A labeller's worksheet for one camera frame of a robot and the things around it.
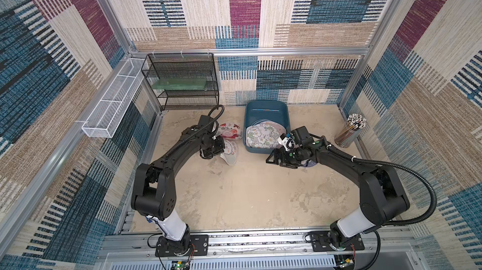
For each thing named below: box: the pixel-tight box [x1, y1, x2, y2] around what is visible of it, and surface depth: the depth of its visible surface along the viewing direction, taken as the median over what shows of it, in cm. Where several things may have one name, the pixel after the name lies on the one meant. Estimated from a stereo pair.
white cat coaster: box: [219, 139, 239, 166], surface depth 98 cm
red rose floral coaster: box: [217, 123, 243, 141], surface depth 111 cm
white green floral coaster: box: [245, 120, 287, 150], surface depth 105 cm
